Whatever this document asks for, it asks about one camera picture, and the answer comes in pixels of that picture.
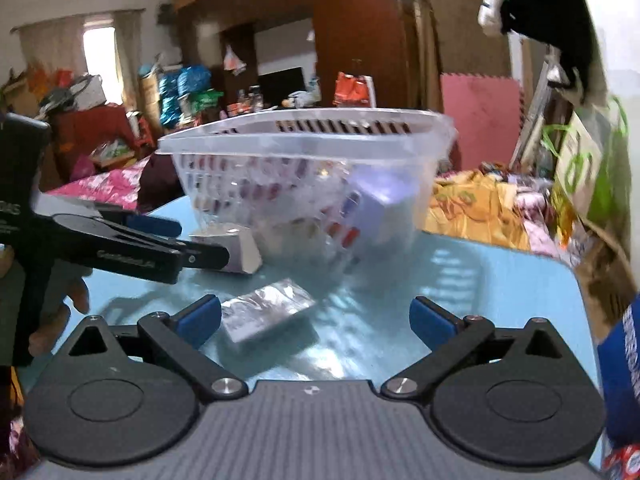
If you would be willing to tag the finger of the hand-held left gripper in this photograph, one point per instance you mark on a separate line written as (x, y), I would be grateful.
(155, 225)
(145, 257)

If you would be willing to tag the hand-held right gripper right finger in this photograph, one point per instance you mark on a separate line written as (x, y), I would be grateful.
(430, 320)

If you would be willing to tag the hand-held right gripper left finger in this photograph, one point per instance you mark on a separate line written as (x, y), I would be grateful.
(200, 317)

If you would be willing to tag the silver foil packet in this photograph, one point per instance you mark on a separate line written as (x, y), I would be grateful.
(265, 310)

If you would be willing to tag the small white box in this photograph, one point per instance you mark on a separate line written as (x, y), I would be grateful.
(240, 250)

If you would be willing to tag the clear plastic lattice basket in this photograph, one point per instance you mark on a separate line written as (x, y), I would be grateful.
(300, 135)

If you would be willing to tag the person's left hand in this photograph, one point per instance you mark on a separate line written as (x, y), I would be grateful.
(77, 295)

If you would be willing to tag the pink floral blanket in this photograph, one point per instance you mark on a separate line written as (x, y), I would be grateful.
(100, 185)

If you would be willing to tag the red clothes heap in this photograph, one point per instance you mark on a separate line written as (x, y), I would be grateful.
(85, 130)

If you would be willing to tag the yellow cloth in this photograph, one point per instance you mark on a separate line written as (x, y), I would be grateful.
(475, 205)

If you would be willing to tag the lavender box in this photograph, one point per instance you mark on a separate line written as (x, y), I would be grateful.
(380, 200)

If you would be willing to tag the blue plastic bags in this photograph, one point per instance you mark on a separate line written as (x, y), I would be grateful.
(185, 90)

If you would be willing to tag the curtained window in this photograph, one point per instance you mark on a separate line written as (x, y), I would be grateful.
(97, 55)

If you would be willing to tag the black television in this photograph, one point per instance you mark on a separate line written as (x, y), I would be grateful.
(280, 85)

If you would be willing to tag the blue shopping bag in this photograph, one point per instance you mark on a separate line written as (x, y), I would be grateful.
(622, 375)

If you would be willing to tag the pink foam mat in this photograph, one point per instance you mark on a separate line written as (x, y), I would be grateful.
(480, 115)

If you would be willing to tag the green plastic bag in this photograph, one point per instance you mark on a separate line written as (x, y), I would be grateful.
(607, 170)

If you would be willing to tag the orange and white plastic bag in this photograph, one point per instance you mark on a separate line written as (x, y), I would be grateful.
(355, 90)

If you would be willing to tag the leaning wooden boards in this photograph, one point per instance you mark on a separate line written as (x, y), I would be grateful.
(425, 60)

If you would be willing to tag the brown wooden wardrobe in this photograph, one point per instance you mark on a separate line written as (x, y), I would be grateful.
(360, 25)

